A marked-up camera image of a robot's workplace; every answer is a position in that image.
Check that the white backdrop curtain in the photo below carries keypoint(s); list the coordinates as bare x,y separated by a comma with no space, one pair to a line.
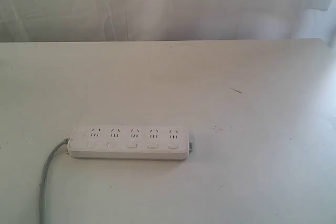
139,20

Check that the white five-outlet power strip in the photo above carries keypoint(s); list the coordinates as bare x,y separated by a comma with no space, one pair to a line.
166,143

